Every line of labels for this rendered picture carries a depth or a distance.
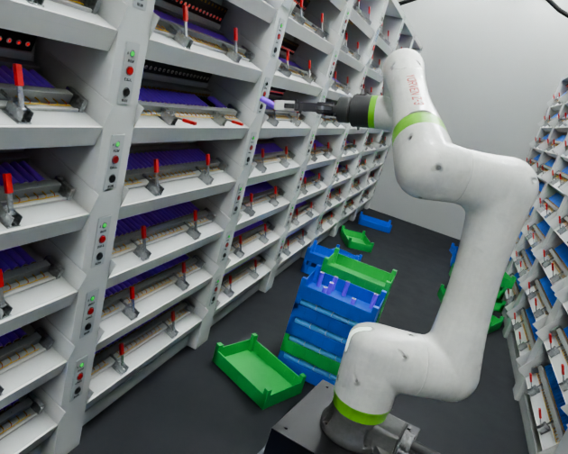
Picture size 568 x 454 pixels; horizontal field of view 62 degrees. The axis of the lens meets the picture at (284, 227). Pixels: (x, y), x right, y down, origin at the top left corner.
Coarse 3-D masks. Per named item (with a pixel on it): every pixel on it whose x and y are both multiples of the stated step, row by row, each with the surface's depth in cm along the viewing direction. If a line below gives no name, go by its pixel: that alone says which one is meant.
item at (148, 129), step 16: (160, 80) 135; (176, 80) 141; (192, 80) 149; (224, 96) 160; (240, 112) 158; (144, 128) 108; (160, 128) 113; (176, 128) 119; (192, 128) 127; (208, 128) 134; (224, 128) 144; (240, 128) 153
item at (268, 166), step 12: (264, 144) 215; (276, 144) 226; (288, 144) 229; (264, 156) 199; (276, 156) 212; (288, 156) 225; (300, 156) 228; (252, 168) 172; (264, 168) 187; (276, 168) 203; (288, 168) 213; (252, 180) 181; (264, 180) 194
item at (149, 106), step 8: (144, 104) 112; (152, 104) 115; (160, 104) 119; (168, 104) 122; (176, 104) 126; (184, 104) 130; (160, 112) 120; (176, 112) 126; (184, 112) 129; (192, 112) 133; (200, 112) 137; (208, 112) 141; (224, 112) 150; (232, 112) 154
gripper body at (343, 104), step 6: (342, 96) 137; (342, 102) 136; (348, 102) 135; (336, 108) 136; (342, 108) 135; (348, 108) 135; (336, 114) 136; (342, 114) 136; (342, 120) 137; (348, 120) 137
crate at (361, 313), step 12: (312, 276) 192; (324, 276) 195; (300, 288) 178; (312, 288) 176; (336, 288) 194; (348, 288) 192; (360, 288) 190; (312, 300) 177; (324, 300) 176; (336, 300) 174; (348, 300) 188; (360, 300) 191; (336, 312) 175; (348, 312) 173; (360, 312) 171; (372, 312) 170
